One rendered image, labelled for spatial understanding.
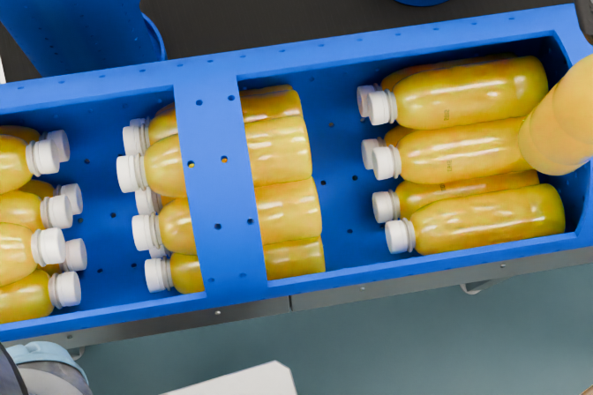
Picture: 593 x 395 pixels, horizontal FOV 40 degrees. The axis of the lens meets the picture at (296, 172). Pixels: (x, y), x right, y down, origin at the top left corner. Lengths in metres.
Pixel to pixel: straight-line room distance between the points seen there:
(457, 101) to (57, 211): 0.47
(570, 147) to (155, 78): 0.41
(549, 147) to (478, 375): 1.34
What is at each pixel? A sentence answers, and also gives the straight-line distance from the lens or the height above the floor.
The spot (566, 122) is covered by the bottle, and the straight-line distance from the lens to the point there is 0.71.
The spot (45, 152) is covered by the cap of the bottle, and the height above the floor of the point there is 1.12.
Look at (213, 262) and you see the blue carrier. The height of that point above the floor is 1.18.
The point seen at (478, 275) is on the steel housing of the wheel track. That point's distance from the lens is 1.18.
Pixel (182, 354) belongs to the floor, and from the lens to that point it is 2.00.
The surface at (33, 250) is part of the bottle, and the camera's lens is 0.91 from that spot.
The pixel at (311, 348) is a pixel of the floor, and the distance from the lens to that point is 1.99.
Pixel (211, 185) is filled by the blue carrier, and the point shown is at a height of 1.23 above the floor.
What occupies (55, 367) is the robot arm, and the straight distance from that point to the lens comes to 0.60.
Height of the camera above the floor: 1.99
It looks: 75 degrees down
